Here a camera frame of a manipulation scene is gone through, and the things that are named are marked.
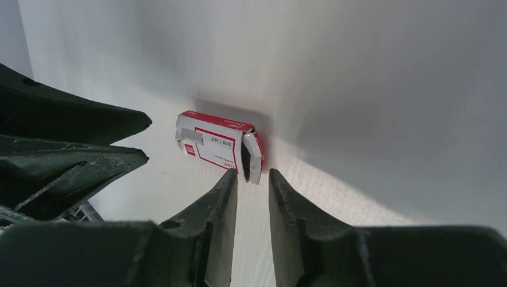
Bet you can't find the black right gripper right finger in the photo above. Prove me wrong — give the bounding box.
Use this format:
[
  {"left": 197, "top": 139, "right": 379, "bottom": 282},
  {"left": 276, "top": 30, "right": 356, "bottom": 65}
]
[{"left": 268, "top": 169, "right": 506, "bottom": 286}]

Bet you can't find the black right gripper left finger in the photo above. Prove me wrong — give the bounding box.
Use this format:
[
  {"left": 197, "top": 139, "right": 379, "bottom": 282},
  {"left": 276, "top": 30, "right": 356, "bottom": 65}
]
[{"left": 1, "top": 170, "right": 237, "bottom": 286}]

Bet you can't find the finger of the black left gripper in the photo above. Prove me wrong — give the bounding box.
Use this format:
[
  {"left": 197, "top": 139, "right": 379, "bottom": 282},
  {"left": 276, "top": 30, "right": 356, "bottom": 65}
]
[
  {"left": 1, "top": 135, "right": 149, "bottom": 221},
  {"left": 1, "top": 65, "right": 152, "bottom": 145}
]

